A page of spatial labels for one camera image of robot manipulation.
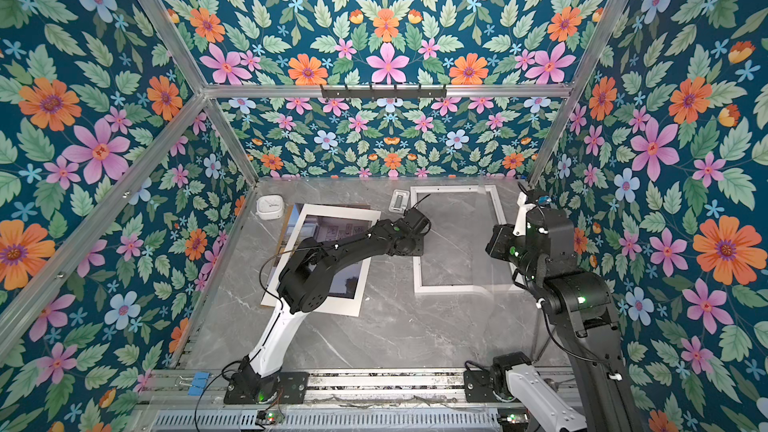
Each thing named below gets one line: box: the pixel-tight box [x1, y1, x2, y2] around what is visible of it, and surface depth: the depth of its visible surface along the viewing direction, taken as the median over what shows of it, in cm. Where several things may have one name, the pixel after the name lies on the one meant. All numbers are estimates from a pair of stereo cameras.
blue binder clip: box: [188, 372, 210, 396], surface depth 76 cm
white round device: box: [256, 195, 284, 220], surface depth 109 cm
